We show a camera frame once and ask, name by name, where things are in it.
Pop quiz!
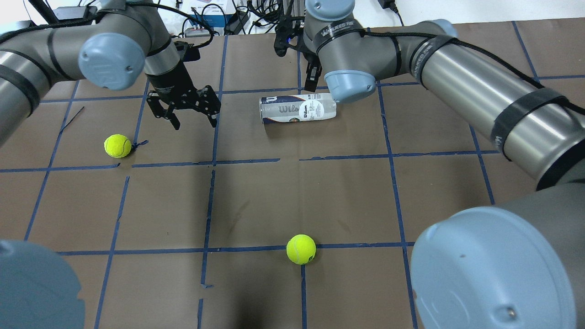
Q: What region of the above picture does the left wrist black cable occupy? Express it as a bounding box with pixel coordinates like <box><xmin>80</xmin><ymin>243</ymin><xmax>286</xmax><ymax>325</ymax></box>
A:
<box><xmin>151</xmin><ymin>0</ymin><xmax>215</xmax><ymax>62</ymax></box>

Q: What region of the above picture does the blue white box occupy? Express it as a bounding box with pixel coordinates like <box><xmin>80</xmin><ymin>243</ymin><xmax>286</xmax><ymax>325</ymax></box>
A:
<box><xmin>189</xmin><ymin>0</ymin><xmax>238</xmax><ymax>28</ymax></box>

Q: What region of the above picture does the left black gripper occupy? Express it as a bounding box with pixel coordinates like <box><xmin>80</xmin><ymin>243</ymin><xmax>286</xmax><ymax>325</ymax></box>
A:
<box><xmin>146</xmin><ymin>69</ymin><xmax>221</xmax><ymax>131</ymax></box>

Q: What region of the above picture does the tennis ball by torn tape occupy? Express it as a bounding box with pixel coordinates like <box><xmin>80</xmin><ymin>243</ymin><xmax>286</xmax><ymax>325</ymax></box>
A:
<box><xmin>104</xmin><ymin>134</ymin><xmax>132</xmax><ymax>159</ymax></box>

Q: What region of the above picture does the clear Wilson tennis ball can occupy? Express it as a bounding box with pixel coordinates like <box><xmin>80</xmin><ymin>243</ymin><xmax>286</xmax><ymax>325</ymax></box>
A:
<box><xmin>259</xmin><ymin>92</ymin><xmax>338</xmax><ymax>124</ymax></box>

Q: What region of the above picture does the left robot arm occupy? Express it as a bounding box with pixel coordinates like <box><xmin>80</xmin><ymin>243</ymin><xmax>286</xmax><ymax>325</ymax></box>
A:
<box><xmin>0</xmin><ymin>0</ymin><xmax>221</xmax><ymax>329</ymax></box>

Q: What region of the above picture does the tennis ball between bases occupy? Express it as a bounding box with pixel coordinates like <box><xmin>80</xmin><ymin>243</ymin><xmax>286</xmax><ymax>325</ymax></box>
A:
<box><xmin>286</xmin><ymin>234</ymin><xmax>316</xmax><ymax>265</ymax></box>

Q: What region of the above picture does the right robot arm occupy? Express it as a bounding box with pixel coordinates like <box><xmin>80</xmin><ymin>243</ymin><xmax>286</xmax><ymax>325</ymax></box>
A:
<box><xmin>274</xmin><ymin>85</ymin><xmax>584</xmax><ymax>329</ymax></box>

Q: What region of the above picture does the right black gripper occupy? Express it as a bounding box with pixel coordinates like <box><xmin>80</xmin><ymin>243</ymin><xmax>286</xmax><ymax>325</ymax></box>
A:
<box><xmin>273</xmin><ymin>16</ymin><xmax>322</xmax><ymax>92</ymax></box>

